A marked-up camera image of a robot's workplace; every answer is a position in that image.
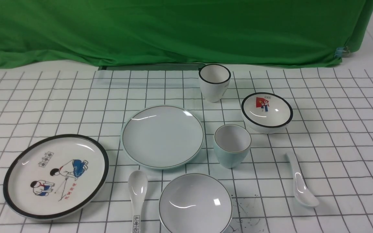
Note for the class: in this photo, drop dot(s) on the pale green bowl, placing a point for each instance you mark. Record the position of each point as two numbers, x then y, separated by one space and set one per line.
195 203

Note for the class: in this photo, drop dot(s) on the pale green cup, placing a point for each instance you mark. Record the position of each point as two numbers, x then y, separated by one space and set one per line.
231 145

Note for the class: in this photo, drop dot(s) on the plain white ceramic spoon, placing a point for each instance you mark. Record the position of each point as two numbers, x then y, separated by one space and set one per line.
301 193

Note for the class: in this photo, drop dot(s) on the large plate with cartoon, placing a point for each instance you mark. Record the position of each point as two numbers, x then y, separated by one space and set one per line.
55 177

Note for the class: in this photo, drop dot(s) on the white spoon with characters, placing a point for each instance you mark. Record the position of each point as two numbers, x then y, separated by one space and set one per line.
137 186

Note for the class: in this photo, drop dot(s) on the green backdrop cloth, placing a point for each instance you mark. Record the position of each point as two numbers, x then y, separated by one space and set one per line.
282 33

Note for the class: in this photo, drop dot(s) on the plain pale green plate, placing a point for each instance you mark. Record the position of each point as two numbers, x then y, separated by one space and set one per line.
162 137

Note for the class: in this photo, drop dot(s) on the white cup black rim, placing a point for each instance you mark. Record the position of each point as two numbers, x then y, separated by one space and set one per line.
214 80

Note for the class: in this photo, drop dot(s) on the small bowl with cartoon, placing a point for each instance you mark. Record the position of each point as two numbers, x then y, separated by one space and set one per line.
266 113

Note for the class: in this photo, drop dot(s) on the white grid tablecloth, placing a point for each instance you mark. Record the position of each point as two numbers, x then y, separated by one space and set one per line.
331 135

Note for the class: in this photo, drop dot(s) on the blue binder clip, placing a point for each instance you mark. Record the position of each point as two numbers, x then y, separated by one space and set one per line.
342 52

